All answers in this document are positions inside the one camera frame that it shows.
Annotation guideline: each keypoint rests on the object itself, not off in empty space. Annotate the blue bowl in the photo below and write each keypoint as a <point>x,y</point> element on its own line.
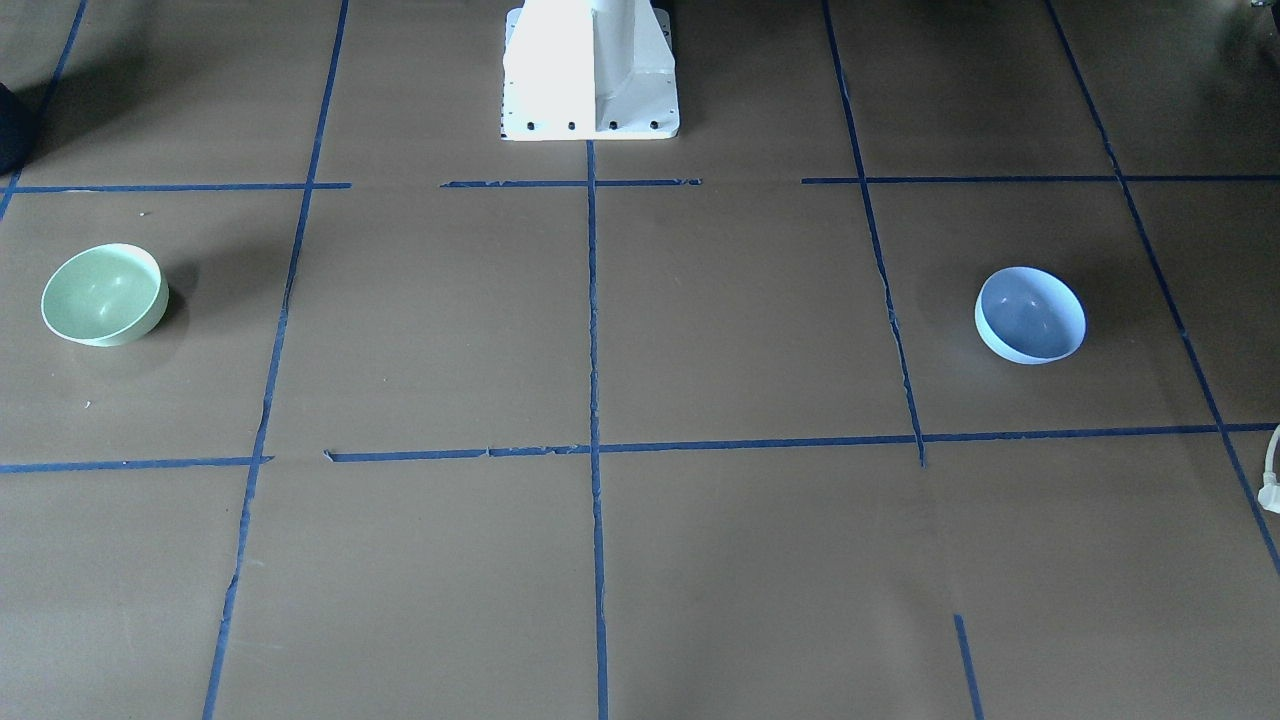
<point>1029,317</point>

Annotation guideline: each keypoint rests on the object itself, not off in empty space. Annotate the green bowl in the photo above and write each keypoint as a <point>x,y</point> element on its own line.
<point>107,296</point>

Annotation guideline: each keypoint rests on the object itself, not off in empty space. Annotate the dark object at edge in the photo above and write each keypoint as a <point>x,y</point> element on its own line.
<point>19,128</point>

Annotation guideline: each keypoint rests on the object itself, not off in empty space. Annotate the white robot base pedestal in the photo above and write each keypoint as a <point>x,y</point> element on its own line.
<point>588,71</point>

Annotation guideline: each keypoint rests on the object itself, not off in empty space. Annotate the white power plug with cable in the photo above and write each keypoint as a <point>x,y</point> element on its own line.
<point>1268,494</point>

